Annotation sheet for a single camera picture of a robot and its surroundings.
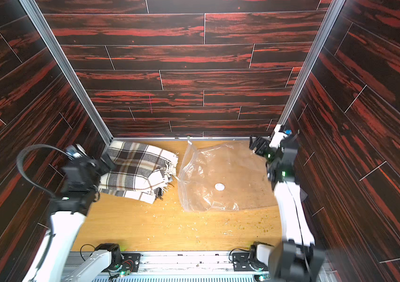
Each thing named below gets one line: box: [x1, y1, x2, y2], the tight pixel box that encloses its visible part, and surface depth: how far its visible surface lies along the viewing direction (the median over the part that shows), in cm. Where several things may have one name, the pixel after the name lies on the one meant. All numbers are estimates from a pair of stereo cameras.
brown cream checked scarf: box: [98, 140, 180, 205], surface depth 90 cm
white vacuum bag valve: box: [214, 182, 226, 192], surface depth 98 cm
